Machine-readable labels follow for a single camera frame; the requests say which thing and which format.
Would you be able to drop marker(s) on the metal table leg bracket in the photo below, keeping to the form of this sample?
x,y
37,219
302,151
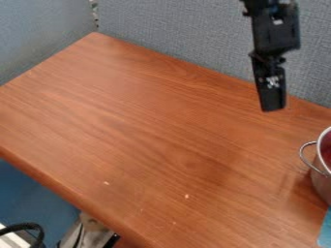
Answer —
x,y
89,234

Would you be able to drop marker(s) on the red object in pot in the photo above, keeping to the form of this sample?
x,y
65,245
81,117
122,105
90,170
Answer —
x,y
326,149

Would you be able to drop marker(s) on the metal pot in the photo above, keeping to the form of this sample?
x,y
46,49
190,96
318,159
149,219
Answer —
x,y
320,172

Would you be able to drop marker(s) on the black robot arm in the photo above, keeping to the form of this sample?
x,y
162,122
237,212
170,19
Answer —
x,y
277,35

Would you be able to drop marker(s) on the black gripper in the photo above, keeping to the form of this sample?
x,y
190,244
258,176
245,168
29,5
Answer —
x,y
277,35

